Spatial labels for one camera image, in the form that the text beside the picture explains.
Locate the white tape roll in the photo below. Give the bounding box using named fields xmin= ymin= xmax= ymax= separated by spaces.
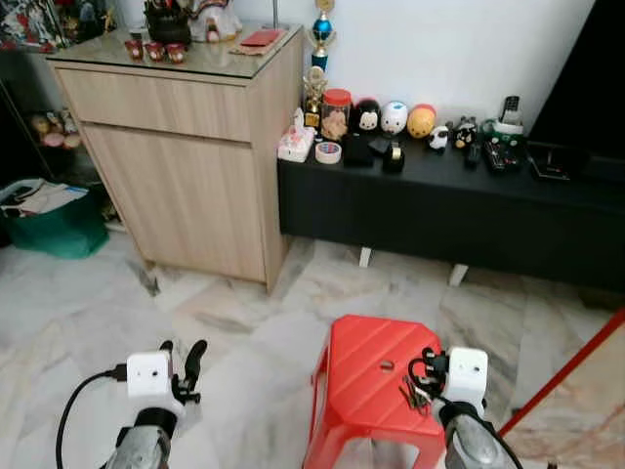
xmin=314 ymin=141 xmax=344 ymax=165

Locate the black round mouse toy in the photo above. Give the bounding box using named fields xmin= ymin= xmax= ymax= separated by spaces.
xmin=351 ymin=98 xmax=383 ymax=136

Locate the black low console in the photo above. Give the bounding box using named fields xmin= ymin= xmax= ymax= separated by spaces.
xmin=277 ymin=129 xmax=625 ymax=294

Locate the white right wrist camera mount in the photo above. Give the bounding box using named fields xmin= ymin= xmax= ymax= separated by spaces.
xmin=443 ymin=347 xmax=489 ymax=409

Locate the stack of papers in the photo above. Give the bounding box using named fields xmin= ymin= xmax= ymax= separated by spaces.
xmin=0 ymin=179 xmax=91 ymax=218

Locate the pink tissue box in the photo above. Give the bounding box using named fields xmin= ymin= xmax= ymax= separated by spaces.
xmin=277 ymin=107 xmax=317 ymax=163

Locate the red plastic stool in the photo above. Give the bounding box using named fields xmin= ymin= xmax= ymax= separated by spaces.
xmin=302 ymin=314 xmax=452 ymax=469

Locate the white figurine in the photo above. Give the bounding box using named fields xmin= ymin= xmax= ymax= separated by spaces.
xmin=191 ymin=0 xmax=243 ymax=42

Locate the small dark animal toy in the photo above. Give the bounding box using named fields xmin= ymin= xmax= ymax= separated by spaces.
xmin=451 ymin=116 xmax=480 ymax=150

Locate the cordless phone with green base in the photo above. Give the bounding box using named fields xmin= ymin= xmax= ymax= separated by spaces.
xmin=491 ymin=94 xmax=527 ymax=140

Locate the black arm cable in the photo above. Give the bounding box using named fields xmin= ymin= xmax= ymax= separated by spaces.
xmin=55 ymin=364 xmax=130 ymax=469
xmin=407 ymin=349 xmax=523 ymax=469

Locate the large black remote control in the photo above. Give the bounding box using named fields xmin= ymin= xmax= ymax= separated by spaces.
xmin=484 ymin=140 xmax=525 ymax=177

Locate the blue trophy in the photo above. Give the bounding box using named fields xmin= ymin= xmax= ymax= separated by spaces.
xmin=310 ymin=0 xmax=339 ymax=71

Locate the black incense pot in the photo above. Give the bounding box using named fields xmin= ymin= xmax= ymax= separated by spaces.
xmin=145 ymin=0 xmax=194 ymax=46

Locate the black television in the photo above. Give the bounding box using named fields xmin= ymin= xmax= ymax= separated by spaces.
xmin=528 ymin=0 xmax=625 ymax=157

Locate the green bag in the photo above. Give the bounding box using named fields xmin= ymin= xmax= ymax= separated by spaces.
xmin=0 ymin=179 xmax=110 ymax=261

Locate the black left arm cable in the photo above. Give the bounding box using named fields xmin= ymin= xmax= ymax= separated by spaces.
xmin=55 ymin=364 xmax=130 ymax=469

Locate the black tape dispenser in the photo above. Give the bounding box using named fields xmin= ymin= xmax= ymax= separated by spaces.
xmin=381 ymin=141 xmax=407 ymax=175

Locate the gold trophy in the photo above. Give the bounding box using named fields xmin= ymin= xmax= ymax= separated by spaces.
xmin=302 ymin=66 xmax=329 ymax=130

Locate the yellow round toy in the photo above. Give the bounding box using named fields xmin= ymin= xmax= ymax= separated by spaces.
xmin=406 ymin=103 xmax=438 ymax=140

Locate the clear jar with red lid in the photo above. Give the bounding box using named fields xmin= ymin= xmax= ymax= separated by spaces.
xmin=320 ymin=88 xmax=354 ymax=144

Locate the black tray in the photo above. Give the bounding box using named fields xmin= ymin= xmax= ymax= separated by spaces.
xmin=528 ymin=145 xmax=579 ymax=183

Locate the marble pattern folding table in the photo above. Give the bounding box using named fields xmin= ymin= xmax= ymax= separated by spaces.
xmin=496 ymin=309 xmax=625 ymax=469

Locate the red packet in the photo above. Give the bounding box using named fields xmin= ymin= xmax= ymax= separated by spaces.
xmin=239 ymin=29 xmax=285 ymax=50

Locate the pink beige plush toy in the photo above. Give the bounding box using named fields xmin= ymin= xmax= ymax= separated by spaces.
xmin=29 ymin=109 xmax=83 ymax=149

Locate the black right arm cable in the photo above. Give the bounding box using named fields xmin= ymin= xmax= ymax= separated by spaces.
xmin=407 ymin=349 xmax=523 ymax=469

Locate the small panda toy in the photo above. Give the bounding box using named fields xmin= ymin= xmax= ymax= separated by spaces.
xmin=428 ymin=124 xmax=451 ymax=151

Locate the light wooden cabinet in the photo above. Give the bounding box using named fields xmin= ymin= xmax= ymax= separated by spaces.
xmin=46 ymin=21 xmax=307 ymax=294

